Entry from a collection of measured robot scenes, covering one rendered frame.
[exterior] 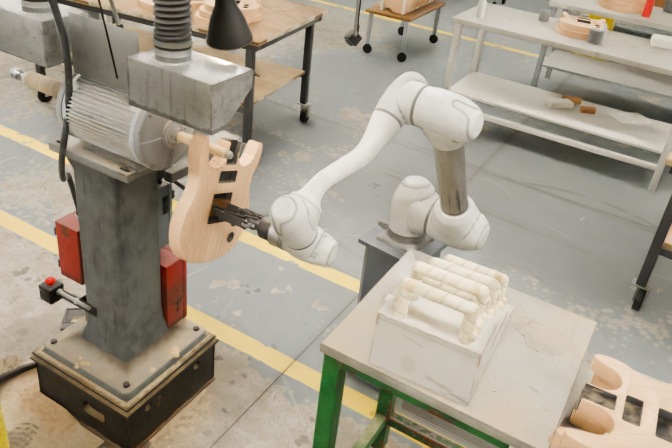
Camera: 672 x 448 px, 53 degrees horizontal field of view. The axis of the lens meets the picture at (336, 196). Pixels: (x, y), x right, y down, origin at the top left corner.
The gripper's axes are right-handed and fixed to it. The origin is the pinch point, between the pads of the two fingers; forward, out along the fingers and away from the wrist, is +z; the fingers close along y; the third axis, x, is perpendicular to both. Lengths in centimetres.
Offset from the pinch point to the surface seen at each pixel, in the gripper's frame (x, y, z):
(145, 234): -22.8, 10.0, 35.0
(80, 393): -90, 6, 46
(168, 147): 14.5, -8.8, 18.0
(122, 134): 15.7, -19.1, 27.6
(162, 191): -8.2, 17.9, 38.1
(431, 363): -11, -17, -81
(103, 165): 2.8, -14.2, 37.2
